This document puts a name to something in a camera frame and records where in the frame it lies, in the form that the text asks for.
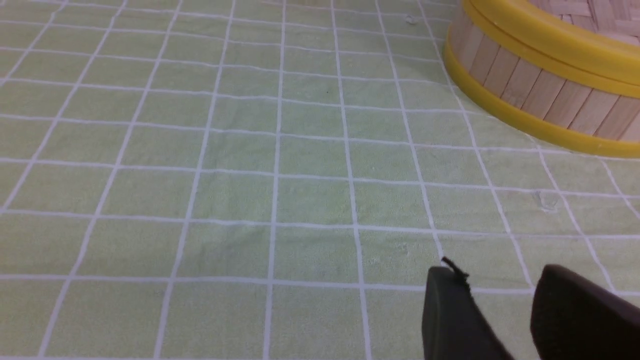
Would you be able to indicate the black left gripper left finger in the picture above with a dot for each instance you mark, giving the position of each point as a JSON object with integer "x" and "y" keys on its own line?
{"x": 453, "y": 326}

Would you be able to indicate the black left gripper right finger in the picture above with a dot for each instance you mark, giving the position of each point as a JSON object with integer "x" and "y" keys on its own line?
{"x": 572, "y": 318}

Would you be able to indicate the bamboo steamer basket yellow rims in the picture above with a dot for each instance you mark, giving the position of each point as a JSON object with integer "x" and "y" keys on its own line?
{"x": 563, "y": 71}

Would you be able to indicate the green checkered tablecloth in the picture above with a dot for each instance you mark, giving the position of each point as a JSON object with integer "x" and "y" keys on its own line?
{"x": 272, "y": 180}

